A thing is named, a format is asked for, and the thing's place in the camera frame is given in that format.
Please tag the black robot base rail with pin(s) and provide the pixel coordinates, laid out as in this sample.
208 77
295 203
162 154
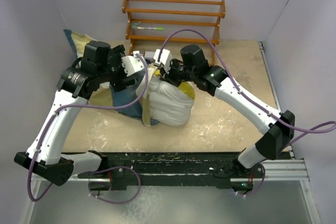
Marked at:
215 169

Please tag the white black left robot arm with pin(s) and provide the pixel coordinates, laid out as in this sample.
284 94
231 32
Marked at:
99 64

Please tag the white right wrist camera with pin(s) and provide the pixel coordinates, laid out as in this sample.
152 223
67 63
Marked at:
163 59

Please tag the white pillow with yellow band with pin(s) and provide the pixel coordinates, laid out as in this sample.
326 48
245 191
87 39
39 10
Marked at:
166 103

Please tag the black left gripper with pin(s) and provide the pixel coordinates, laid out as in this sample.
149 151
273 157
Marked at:
115 56

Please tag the grey capped pens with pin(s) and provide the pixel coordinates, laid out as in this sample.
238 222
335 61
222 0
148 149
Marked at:
134 25

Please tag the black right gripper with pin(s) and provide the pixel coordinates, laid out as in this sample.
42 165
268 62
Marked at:
169 76

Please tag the white box with red side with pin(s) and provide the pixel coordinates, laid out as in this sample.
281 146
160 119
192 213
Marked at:
149 55

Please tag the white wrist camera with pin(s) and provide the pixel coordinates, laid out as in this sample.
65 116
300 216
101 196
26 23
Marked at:
132 64
163 59

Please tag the blue tan white checked pillowcase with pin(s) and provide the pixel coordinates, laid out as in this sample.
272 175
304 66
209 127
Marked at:
105 95

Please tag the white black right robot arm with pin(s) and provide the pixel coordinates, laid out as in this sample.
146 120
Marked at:
274 125

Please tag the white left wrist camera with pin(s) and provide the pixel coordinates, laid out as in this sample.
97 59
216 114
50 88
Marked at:
132 64

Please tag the aluminium frame rail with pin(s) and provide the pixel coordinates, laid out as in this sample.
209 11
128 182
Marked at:
286 170

